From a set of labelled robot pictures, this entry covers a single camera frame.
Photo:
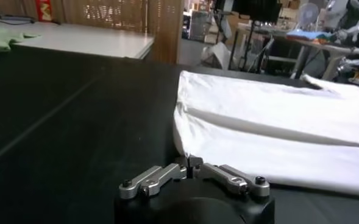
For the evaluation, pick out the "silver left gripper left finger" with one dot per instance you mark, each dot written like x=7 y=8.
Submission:
x=154 y=179

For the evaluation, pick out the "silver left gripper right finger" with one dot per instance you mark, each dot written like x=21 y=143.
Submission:
x=228 y=178

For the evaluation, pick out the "white t-shirt with print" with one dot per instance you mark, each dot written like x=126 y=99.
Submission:
x=273 y=121

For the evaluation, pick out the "black tablecloth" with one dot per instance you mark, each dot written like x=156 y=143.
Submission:
x=75 y=121

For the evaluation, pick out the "white reflector board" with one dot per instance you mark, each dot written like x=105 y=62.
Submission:
x=218 y=56

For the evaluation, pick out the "white side table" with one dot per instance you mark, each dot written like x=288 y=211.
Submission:
x=90 y=39

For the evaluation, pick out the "white standing desk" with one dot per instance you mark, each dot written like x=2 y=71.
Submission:
x=334 y=51

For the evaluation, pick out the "black monitor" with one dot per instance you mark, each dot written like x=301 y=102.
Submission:
x=258 y=10

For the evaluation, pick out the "red chips can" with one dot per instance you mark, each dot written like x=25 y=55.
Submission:
x=44 y=10

